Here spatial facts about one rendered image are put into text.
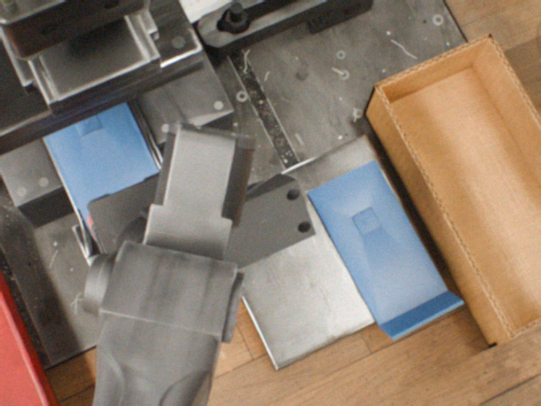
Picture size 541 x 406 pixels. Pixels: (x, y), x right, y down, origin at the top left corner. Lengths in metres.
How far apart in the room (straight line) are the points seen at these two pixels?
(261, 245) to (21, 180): 0.25
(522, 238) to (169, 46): 0.40
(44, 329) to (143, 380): 0.41
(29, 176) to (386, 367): 0.35
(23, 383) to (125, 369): 0.40
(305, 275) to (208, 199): 0.31
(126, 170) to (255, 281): 0.15
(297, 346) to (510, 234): 0.23
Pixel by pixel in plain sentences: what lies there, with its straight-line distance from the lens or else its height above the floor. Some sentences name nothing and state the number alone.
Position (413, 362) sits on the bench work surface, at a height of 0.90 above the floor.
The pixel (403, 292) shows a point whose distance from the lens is 0.91.
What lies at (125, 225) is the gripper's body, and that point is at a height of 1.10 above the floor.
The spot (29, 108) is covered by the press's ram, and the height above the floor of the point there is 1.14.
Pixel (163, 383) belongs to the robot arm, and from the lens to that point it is 0.52.
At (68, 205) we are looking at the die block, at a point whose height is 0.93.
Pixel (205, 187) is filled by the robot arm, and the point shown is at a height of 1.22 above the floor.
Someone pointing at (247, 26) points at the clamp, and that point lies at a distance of 0.91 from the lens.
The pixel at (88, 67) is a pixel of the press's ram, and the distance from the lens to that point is 0.68.
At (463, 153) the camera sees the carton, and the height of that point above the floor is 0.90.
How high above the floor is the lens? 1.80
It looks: 75 degrees down
